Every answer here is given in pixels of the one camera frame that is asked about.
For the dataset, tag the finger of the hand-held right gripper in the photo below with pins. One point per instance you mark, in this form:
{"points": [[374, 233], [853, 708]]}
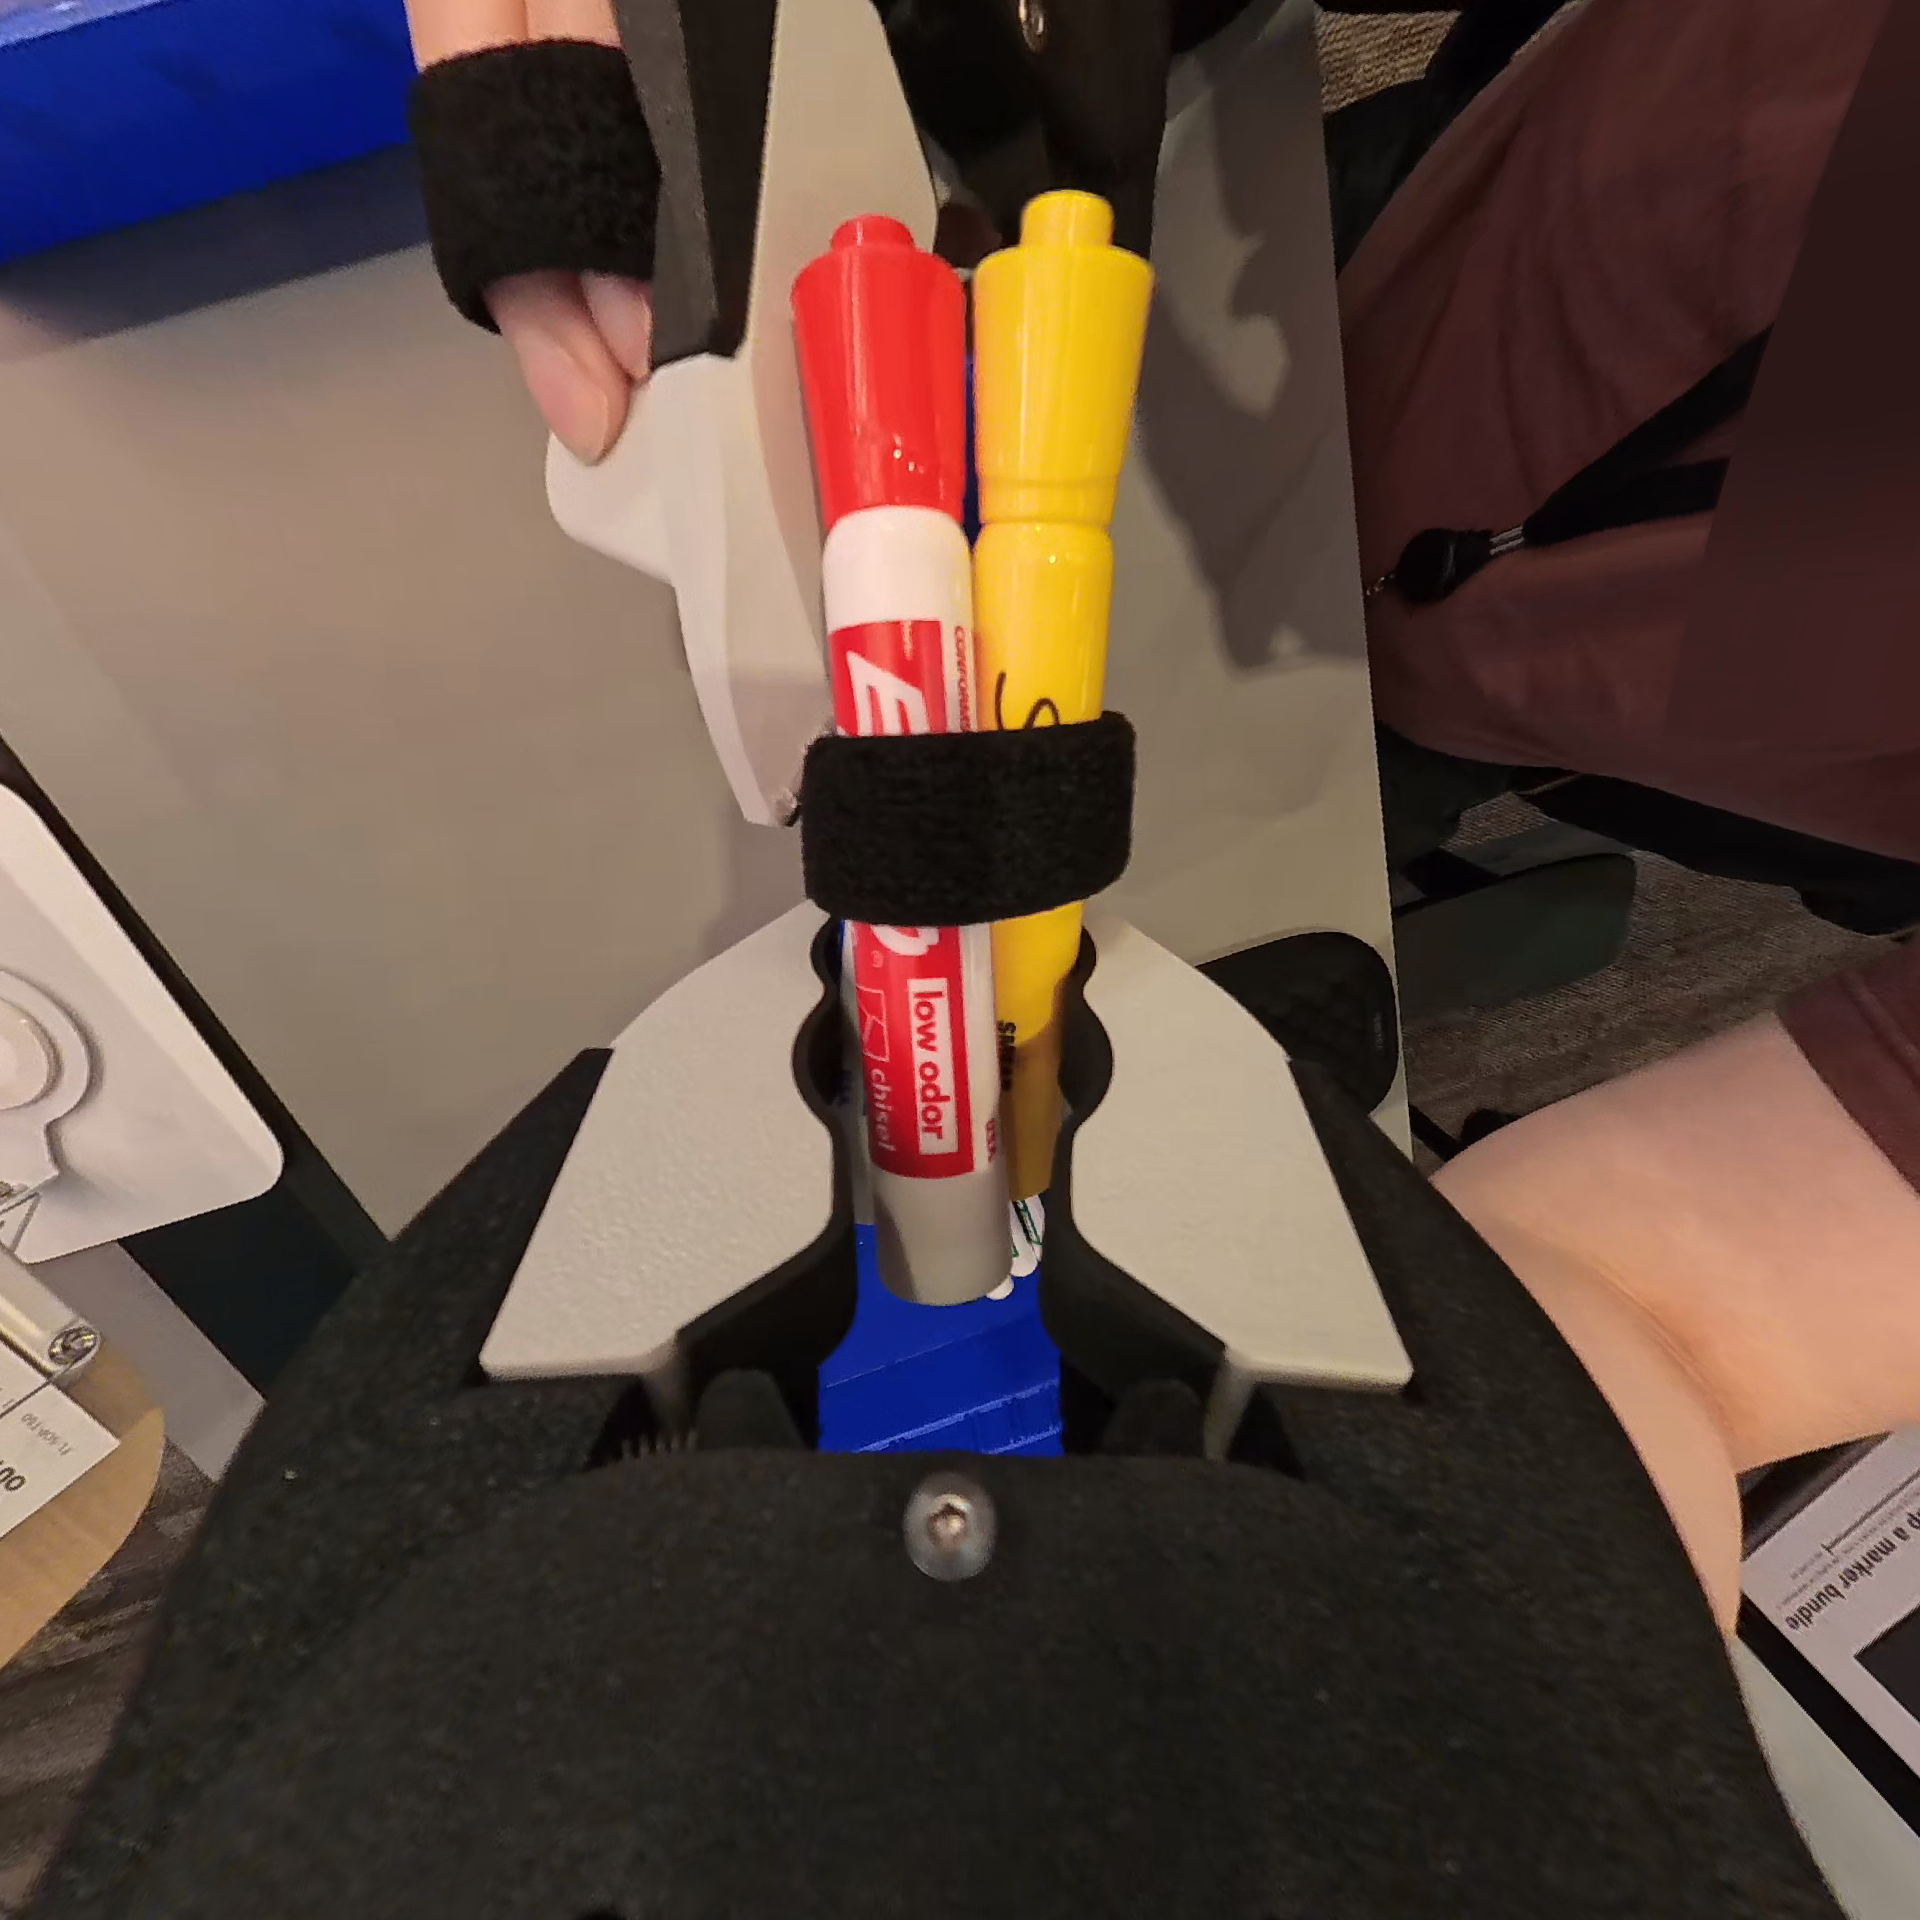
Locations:
{"points": [[1244, 135], [839, 149]]}

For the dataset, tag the green dry erase marker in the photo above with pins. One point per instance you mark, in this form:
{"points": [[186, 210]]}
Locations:
{"points": [[1028, 1238]]}

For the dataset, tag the black chair armrest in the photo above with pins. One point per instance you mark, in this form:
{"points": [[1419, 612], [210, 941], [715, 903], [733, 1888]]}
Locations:
{"points": [[1321, 1005]]}

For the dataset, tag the red dry erase marker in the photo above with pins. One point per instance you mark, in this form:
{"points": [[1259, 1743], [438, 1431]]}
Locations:
{"points": [[879, 376]]}

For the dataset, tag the black hook-and-loop tie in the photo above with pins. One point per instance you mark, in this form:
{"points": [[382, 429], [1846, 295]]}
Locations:
{"points": [[961, 818]]}

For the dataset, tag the person's left forearm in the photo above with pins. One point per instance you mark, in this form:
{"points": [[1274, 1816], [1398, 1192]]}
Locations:
{"points": [[1652, 1277]]}

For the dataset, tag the person's right hand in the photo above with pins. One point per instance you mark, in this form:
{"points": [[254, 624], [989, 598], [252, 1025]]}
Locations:
{"points": [[586, 360]]}

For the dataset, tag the black office chair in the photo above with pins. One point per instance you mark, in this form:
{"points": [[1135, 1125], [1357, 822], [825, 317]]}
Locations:
{"points": [[1517, 902]]}

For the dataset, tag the yellow highlighter marker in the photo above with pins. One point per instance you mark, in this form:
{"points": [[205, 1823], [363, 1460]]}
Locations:
{"points": [[1059, 376]]}

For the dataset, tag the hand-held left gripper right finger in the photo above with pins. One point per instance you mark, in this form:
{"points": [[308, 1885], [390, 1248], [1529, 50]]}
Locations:
{"points": [[1214, 1200]]}

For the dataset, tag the white plastic base plate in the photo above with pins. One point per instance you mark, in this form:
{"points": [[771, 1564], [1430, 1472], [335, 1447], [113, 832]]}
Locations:
{"points": [[137, 1080]]}

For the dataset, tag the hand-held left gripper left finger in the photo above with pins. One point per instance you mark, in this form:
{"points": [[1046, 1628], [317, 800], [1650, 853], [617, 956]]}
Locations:
{"points": [[691, 1200]]}

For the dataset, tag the printed instruction sign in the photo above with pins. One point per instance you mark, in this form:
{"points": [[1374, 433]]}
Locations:
{"points": [[44, 1441]]}

